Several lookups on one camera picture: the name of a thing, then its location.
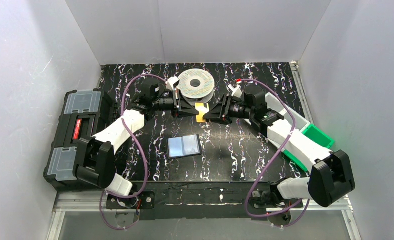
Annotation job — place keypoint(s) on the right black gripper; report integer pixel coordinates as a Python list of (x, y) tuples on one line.
[(225, 108)]

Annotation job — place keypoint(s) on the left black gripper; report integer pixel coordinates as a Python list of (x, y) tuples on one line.
[(177, 103)]

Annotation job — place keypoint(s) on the yellow orange credit card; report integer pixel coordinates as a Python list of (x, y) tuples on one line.
[(202, 109)]

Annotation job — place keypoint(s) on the black plastic toolbox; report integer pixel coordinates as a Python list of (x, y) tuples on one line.
[(84, 114)]

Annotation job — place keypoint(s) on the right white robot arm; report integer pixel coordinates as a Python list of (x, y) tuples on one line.
[(330, 173)]

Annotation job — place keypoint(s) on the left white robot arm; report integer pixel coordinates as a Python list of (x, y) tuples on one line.
[(94, 161)]

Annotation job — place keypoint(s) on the white filament spool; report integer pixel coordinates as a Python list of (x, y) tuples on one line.
[(196, 85)]

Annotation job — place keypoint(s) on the white plastic bin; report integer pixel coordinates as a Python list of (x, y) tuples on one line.
[(286, 131)]

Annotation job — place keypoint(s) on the green plastic bin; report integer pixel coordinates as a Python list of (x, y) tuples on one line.
[(316, 135)]

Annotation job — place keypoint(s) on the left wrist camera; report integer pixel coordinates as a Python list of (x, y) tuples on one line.
[(150, 91)]

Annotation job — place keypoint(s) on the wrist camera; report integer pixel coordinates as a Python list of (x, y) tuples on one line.
[(254, 98), (150, 91)]

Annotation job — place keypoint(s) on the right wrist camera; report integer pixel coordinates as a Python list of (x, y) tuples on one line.
[(254, 98)]

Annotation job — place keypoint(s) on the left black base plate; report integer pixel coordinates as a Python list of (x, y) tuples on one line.
[(144, 201)]

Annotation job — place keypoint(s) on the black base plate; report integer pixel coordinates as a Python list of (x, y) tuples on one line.
[(144, 201), (263, 199)]

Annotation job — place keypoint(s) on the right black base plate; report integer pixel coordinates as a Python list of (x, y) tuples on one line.
[(263, 199)]

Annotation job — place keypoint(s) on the aluminium frame rail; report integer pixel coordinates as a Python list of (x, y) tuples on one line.
[(89, 201)]

